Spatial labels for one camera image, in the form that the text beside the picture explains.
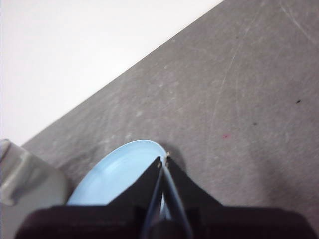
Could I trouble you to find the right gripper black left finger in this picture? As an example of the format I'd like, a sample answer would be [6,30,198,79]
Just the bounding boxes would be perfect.
[14,156,163,239]

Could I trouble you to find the pale green electric steamer pot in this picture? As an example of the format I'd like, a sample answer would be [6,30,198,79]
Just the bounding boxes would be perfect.
[0,139,68,239]

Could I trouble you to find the light blue round plate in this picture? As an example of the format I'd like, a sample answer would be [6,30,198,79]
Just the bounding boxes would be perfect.
[66,139,167,221]

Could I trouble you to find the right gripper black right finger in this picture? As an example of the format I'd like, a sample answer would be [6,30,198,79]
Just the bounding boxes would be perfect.
[164,159,315,239]

